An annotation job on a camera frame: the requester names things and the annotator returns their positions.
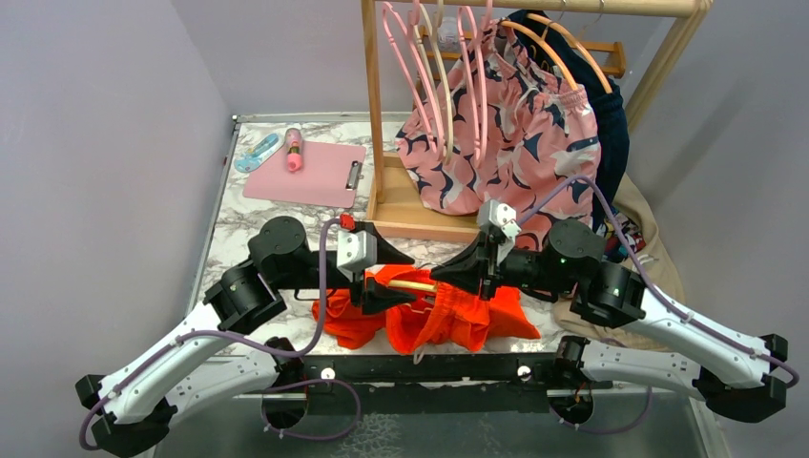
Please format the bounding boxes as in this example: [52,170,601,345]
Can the light blue package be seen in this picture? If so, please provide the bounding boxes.
[234,134,281,174]

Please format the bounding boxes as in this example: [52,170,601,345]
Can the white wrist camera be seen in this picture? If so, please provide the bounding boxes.
[336,214,378,280]
[476,199,521,264]

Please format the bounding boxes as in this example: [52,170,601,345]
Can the colourful print garment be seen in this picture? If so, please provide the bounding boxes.
[599,208,647,262]

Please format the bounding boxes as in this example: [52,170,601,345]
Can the navy blue garment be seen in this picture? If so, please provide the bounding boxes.
[505,9,633,217]

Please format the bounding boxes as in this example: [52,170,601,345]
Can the wooden clothes rack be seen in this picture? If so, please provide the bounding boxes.
[360,1,714,242]

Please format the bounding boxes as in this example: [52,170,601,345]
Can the orange shorts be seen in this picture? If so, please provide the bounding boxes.
[324,265,541,354]

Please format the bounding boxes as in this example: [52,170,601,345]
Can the pink shark print shorts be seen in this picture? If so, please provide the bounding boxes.
[395,21,601,250]

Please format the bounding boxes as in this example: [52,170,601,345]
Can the beige garment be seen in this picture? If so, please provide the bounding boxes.
[551,176,685,352]

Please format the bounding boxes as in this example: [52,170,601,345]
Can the pink tube bottle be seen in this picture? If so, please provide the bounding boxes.
[284,128,303,173]

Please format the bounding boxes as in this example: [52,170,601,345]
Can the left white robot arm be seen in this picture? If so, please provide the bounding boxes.
[75,214,413,457]

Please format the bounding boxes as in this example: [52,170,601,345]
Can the pink clipboard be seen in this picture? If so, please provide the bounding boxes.
[242,140,366,209]

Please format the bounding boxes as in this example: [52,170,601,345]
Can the cream hanger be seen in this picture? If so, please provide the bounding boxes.
[421,1,454,165]

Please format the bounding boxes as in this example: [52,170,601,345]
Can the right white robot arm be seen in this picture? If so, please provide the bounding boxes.
[430,219,788,424]

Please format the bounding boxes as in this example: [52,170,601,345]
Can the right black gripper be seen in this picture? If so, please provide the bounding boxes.
[430,231,577,302]

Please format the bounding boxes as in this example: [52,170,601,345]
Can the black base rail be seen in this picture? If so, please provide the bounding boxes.
[261,353,590,420]

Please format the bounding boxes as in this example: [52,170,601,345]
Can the orange wooden hanger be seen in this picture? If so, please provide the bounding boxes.
[506,10,619,97]

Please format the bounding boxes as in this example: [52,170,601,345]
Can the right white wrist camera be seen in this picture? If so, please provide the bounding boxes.
[476,199,521,264]

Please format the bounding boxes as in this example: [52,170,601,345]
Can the pink hanger holding shorts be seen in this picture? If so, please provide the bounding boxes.
[457,0,493,168]

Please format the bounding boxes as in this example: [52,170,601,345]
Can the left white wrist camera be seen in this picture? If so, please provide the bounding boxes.
[336,214,378,280]

